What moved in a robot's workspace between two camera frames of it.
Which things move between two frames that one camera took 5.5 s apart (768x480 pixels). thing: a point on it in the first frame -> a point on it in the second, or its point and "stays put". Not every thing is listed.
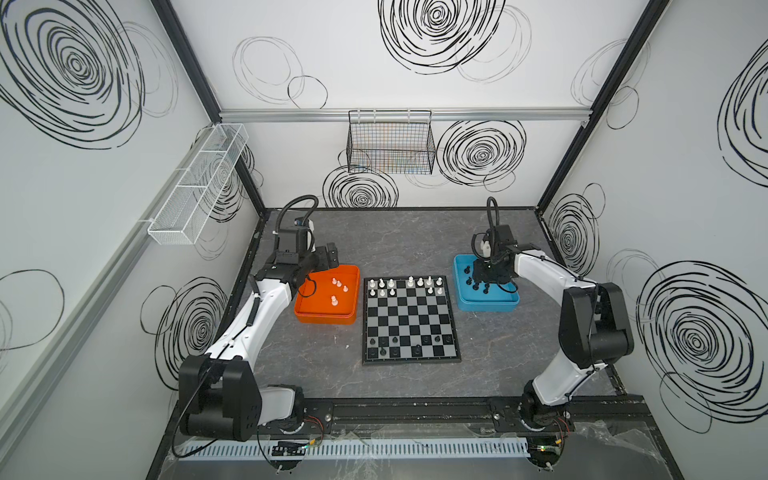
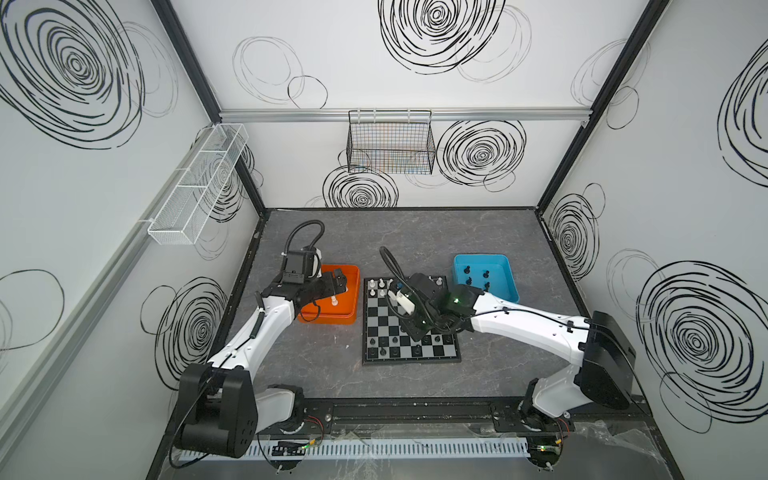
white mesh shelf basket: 184,216 stays put
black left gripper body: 327,258 -> 336,284
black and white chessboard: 408,320 stays put
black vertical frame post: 201,84 stays put
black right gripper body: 480,270 -> 417,318
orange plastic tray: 330,296 stays put
